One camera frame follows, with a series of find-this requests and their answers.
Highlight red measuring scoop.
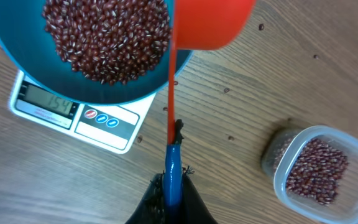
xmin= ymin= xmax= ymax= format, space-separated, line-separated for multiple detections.
xmin=162 ymin=0 xmax=257 ymax=224

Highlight teal blue bowl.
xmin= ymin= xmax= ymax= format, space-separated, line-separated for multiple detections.
xmin=0 ymin=0 xmax=195 ymax=106

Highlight clear plastic container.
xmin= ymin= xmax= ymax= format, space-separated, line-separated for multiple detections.
xmin=261 ymin=125 xmax=358 ymax=223

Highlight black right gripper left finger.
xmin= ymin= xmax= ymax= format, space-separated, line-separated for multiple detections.
xmin=126 ymin=174 xmax=166 ymax=224

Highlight white digital kitchen scale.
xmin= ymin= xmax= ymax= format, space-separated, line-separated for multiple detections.
xmin=9 ymin=70 xmax=155 ymax=154

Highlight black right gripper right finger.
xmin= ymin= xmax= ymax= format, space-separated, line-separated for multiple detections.
xmin=180 ymin=166 xmax=218 ymax=224

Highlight red beans in bowl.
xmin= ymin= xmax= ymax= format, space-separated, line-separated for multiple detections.
xmin=42 ymin=0 xmax=172 ymax=85

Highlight red adzuki beans pile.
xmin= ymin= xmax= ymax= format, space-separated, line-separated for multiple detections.
xmin=286 ymin=138 xmax=349 ymax=205

